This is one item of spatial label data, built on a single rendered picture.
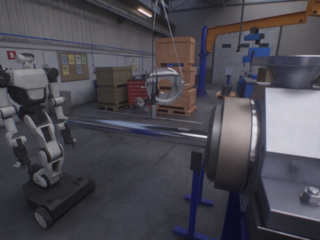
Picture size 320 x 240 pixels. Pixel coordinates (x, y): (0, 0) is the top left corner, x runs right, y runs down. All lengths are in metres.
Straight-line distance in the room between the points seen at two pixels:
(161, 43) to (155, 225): 4.35
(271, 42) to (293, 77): 13.51
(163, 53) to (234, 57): 9.40
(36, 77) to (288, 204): 1.75
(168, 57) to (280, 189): 4.66
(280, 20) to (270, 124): 6.44
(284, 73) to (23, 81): 1.67
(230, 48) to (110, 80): 10.23
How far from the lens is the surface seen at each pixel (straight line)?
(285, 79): 0.65
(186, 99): 4.78
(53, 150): 1.84
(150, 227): 1.79
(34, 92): 1.76
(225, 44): 13.95
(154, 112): 1.60
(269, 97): 0.58
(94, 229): 1.86
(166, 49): 5.00
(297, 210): 0.47
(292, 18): 6.80
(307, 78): 0.66
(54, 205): 1.93
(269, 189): 0.49
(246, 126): 0.58
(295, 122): 0.56
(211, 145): 0.59
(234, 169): 0.59
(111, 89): 5.44
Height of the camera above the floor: 1.39
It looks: 18 degrees down
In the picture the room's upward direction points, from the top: straight up
